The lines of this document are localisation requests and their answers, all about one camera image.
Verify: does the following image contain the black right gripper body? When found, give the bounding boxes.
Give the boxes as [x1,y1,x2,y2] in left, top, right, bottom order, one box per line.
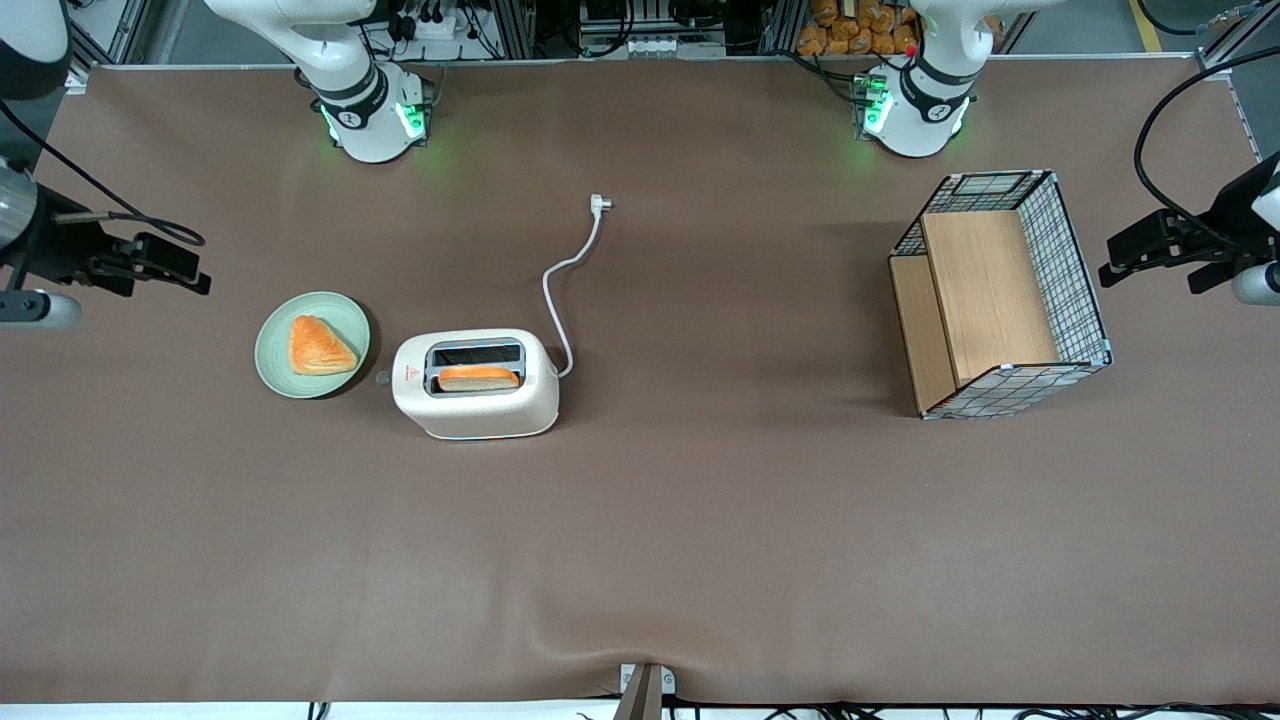
[20,195,136,298]

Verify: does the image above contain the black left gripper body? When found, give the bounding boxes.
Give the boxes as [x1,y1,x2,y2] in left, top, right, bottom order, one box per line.
[1180,150,1280,294]

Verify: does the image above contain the toast slice in toaster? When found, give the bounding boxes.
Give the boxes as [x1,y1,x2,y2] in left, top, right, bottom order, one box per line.
[437,365,521,392]

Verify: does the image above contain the white two-slot toaster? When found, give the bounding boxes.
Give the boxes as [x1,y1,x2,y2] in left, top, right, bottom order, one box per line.
[392,329,561,441]

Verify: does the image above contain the light green round plate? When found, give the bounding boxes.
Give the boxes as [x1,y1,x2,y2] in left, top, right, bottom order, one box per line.
[254,291,372,400]

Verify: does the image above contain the wooden shelf insert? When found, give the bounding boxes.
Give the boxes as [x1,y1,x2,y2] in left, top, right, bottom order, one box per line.
[890,210,1061,413]

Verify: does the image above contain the triangular orange bread piece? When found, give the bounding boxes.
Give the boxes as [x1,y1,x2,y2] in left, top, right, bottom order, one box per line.
[289,315,359,377]

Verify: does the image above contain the white power strip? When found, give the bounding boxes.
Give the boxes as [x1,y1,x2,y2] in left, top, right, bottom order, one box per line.
[393,8,473,43]

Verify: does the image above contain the pile of orange bread rolls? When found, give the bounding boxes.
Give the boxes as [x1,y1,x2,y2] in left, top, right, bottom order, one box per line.
[797,0,921,57]

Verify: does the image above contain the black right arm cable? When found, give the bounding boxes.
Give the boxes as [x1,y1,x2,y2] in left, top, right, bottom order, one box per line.
[0,98,207,249]

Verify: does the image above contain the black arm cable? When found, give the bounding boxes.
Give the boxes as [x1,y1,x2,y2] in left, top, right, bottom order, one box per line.
[0,98,207,249]
[1133,45,1280,251]

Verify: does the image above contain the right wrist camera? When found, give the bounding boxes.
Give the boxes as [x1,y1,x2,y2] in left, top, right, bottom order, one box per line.
[0,290,83,331]

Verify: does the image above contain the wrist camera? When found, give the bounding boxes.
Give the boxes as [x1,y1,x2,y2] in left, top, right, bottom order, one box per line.
[0,290,83,331]
[1232,262,1280,306]

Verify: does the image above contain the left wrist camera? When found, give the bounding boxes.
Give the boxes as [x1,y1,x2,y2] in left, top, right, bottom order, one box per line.
[1232,262,1280,306]

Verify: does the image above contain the wire mesh basket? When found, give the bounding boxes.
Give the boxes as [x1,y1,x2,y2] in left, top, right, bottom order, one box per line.
[888,170,1113,421]

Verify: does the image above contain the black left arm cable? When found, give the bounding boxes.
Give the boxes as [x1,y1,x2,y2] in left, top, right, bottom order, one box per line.
[1133,45,1280,251]

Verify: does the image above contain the white toaster power cord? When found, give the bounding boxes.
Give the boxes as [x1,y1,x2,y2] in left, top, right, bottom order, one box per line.
[542,194,613,379]

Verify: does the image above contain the metal table edge bracket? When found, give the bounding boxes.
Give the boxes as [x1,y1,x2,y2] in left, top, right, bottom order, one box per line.
[618,662,677,720]

